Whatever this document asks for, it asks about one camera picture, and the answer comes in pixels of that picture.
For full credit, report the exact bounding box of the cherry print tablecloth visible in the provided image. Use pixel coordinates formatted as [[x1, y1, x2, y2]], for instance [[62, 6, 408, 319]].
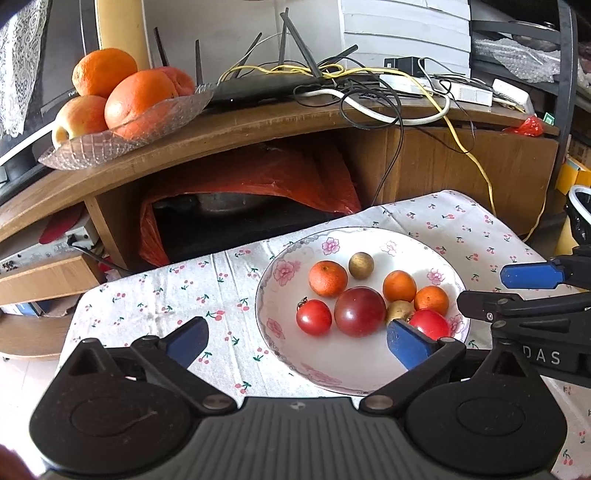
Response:
[[58, 189, 591, 480]]

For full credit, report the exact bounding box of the black power adapter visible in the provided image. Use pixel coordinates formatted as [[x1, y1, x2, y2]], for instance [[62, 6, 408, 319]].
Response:
[[385, 56, 426, 77]]

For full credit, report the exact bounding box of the blue white box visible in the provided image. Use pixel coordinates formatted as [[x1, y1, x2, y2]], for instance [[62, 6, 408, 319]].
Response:
[[0, 300, 47, 317]]

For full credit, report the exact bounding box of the red plastic bag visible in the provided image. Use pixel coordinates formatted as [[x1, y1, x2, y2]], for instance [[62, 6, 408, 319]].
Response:
[[139, 148, 363, 268]]

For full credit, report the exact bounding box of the yellow cable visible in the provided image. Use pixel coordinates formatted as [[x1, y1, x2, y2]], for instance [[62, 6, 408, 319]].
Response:
[[219, 64, 548, 241]]

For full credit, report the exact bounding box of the white ribbed panel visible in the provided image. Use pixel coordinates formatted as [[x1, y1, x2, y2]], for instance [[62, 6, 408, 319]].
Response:
[[338, 0, 472, 78]]

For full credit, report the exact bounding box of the small white device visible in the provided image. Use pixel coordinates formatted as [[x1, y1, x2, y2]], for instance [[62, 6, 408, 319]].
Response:
[[492, 78, 536, 112]]

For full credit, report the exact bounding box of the white power strip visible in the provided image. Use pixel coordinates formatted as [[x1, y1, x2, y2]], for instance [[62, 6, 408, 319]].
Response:
[[379, 74, 492, 107]]

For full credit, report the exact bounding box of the small red tomato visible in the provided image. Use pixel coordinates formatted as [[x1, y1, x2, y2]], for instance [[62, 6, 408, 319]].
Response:
[[296, 298, 333, 336]]

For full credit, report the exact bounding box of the glass fruit plate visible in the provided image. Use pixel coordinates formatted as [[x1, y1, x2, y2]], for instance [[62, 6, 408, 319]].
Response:
[[38, 83, 215, 171]]

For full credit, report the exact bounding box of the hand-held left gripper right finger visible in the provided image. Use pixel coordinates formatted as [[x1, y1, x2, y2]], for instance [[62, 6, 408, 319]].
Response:
[[359, 318, 537, 415]]

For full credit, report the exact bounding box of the white cable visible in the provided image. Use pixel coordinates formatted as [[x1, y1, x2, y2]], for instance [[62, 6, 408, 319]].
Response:
[[295, 88, 451, 125]]

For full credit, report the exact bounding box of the white floral bowl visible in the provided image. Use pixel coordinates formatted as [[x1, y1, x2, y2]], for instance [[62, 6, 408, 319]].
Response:
[[255, 227, 472, 398]]

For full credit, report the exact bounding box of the small brown round fruit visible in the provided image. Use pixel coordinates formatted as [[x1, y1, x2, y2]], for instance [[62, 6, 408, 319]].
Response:
[[385, 300, 416, 324], [348, 252, 375, 280]]

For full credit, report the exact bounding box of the yellow trash bin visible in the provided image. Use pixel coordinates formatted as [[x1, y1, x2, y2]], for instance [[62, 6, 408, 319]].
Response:
[[556, 185, 591, 252]]

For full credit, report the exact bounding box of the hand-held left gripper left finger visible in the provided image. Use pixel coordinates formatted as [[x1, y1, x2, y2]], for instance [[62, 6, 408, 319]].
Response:
[[56, 316, 238, 415]]

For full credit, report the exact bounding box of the bubble wrap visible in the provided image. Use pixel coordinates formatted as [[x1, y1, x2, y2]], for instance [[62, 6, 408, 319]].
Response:
[[475, 37, 559, 84]]

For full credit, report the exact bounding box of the black router with antennas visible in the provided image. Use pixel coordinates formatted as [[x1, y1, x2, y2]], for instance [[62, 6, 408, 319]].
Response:
[[154, 7, 370, 114]]

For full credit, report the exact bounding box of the yellow box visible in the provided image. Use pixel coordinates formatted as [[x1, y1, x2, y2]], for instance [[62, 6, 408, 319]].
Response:
[[554, 154, 591, 195]]

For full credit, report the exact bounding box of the small orange tangerine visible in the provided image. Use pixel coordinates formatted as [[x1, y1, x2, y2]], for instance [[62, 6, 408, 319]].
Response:
[[414, 285, 450, 317]]

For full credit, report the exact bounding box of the yellow red apple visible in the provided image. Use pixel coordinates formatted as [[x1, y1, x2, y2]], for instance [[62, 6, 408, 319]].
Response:
[[52, 95, 109, 148]]

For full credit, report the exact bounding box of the oval red tomato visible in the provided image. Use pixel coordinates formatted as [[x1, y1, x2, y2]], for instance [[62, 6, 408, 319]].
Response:
[[409, 309, 451, 342]]

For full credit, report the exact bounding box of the black metal rack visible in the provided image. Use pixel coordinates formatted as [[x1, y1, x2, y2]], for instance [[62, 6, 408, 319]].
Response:
[[468, 0, 591, 259]]

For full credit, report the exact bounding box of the silver set-top box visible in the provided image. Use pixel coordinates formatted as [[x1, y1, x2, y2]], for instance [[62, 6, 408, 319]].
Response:
[[0, 217, 100, 280]]

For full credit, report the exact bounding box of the dimpled orange tangerine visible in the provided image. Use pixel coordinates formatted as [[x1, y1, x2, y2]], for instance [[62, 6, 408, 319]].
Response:
[[309, 261, 349, 297]]

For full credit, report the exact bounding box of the black cable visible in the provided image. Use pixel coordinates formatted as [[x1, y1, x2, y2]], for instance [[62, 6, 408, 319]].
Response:
[[339, 74, 478, 208]]

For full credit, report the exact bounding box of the yellow cylinder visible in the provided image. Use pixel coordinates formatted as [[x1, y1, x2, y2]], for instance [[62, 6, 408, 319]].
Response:
[[95, 0, 151, 72]]

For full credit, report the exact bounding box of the white lace cloth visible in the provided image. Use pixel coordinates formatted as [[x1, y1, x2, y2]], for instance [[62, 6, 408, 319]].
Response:
[[0, 0, 49, 137]]

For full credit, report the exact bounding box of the wooden cabinet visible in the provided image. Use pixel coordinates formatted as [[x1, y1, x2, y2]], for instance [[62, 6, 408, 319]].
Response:
[[0, 97, 561, 361]]

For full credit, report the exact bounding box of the large orange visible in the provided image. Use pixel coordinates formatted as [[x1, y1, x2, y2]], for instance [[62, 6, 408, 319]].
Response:
[[104, 69, 179, 140]]

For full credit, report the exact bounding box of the smooth orange tomato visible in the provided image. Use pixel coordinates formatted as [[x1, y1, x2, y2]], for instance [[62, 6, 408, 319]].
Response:
[[383, 270, 417, 303]]

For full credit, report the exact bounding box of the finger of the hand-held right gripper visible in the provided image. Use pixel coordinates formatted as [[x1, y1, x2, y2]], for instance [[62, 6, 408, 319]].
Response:
[[456, 290, 591, 334], [500, 244, 591, 291]]

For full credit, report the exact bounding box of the black television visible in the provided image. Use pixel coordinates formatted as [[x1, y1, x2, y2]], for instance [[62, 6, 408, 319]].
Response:
[[0, 0, 100, 183]]

